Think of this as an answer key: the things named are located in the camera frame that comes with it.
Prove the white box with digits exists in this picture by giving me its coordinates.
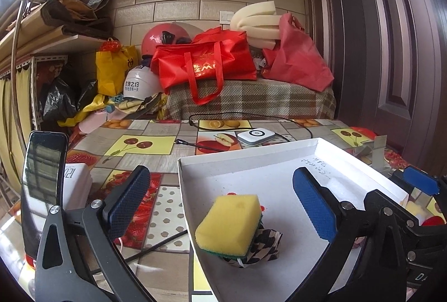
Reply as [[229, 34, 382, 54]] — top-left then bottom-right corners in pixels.
[[63, 163, 92, 210]]

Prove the yellow paper bag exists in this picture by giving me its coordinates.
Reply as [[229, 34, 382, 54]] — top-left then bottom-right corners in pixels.
[[96, 38, 139, 97]]

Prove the black plastic bag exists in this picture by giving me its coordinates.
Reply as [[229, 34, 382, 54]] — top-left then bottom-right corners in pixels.
[[39, 77, 97, 121]]

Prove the brown bag on shelf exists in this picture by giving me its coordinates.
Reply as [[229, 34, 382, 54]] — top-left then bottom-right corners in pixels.
[[38, 0, 113, 39]]

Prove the metal shelf rack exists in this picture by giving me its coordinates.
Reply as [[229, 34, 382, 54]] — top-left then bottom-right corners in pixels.
[[1, 0, 105, 137]]

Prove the red tote bag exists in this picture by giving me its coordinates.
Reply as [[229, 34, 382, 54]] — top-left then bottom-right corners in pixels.
[[150, 27, 257, 105]]

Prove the red plush apple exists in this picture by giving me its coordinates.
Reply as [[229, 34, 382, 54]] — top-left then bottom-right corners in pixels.
[[422, 216, 446, 227]]

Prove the black smartphone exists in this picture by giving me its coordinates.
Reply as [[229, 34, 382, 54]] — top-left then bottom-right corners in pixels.
[[20, 131, 68, 260]]

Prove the dark wooden door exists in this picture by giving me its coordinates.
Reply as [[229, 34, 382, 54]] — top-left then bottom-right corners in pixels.
[[308, 0, 446, 176]]

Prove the white helmet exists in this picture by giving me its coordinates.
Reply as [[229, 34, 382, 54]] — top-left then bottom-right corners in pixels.
[[123, 66, 163, 100]]

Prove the yellow curtain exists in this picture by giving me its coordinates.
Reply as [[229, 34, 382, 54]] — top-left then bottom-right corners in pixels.
[[0, 67, 32, 192]]

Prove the yellow green sponge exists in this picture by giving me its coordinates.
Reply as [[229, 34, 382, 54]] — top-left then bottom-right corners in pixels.
[[195, 194, 262, 258]]

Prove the white cardboard tray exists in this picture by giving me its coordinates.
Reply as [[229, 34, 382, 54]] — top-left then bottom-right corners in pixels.
[[178, 138, 408, 301]]

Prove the plaid covered bench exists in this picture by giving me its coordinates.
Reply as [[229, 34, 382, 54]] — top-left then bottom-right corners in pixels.
[[159, 79, 336, 120]]

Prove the white round-logo device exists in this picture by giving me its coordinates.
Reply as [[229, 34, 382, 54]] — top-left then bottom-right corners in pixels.
[[237, 128, 276, 146]]

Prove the dark red fabric bag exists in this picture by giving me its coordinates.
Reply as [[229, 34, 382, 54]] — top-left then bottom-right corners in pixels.
[[261, 13, 334, 92]]

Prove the black white patterned cloth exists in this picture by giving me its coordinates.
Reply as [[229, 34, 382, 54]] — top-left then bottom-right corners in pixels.
[[220, 222, 283, 269]]

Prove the red helmet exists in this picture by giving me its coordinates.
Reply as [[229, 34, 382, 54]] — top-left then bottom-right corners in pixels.
[[141, 23, 191, 58]]

